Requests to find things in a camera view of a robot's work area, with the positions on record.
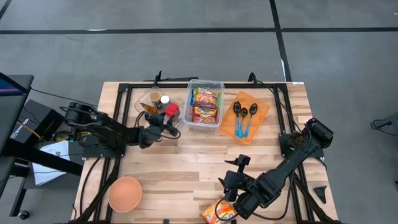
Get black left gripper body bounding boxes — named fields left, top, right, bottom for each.
left=143, top=111, right=182, bottom=141

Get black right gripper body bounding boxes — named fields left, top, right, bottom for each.
left=222, top=154, right=256, bottom=202

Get small dark red packet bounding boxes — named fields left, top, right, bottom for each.
left=164, top=103, right=180, bottom=119

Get orange seasoning packet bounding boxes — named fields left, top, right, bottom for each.
left=140, top=103, right=159, bottom=116

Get glass jar of brown spice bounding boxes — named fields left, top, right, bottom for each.
left=149, top=91, right=163, bottom=109

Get yellow ramen packet pink band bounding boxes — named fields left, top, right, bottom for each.
left=191, top=105, right=218, bottom=125

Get orange ramen packet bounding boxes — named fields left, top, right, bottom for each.
left=200, top=198, right=239, bottom=224

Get black spoon teal handle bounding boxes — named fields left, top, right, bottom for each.
left=238, top=107, right=249, bottom=138
left=233, top=101, right=243, bottom=138
left=242, top=103, right=259, bottom=138

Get yellow ramen packet green edge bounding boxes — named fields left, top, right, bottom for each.
left=192, top=87, right=221, bottom=110

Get clear plastic tray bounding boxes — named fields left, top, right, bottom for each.
left=134, top=86, right=187, bottom=131

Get clear plastic container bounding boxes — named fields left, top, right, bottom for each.
left=182, top=78, right=225, bottom=131

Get orange plastic lid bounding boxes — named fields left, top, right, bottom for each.
left=219, top=90, right=271, bottom=146

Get orange bowl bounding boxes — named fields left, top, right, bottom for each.
left=107, top=175, right=143, bottom=213

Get black triangular plastic piece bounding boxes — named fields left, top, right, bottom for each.
left=313, top=185, right=328, bottom=205

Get white paper sheet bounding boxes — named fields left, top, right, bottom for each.
left=32, top=140, right=72, bottom=187

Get black computer box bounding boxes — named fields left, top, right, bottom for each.
left=9, top=99, right=67, bottom=144

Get black monitor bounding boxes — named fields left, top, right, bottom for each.
left=0, top=72, right=35, bottom=156

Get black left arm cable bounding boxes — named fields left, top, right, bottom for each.
left=134, top=111, right=182, bottom=141

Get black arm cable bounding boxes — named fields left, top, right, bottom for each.
left=134, top=111, right=182, bottom=141
left=214, top=174, right=294, bottom=222

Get black metal rig frame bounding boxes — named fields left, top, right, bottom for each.
left=70, top=70, right=341, bottom=224

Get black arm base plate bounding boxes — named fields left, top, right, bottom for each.
left=279, top=133, right=325, bottom=159
left=82, top=136, right=127, bottom=159

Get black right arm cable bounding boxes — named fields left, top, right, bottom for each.
left=214, top=174, right=294, bottom=222

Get thick black cable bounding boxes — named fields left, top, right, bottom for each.
left=78, top=157, right=103, bottom=217

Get black cart frame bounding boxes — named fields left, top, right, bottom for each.
left=0, top=141, right=84, bottom=218

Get thin black floor cable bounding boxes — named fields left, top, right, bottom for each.
left=30, top=88, right=99, bottom=108

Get yellow cable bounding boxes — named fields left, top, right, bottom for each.
left=17, top=120, right=42, bottom=139

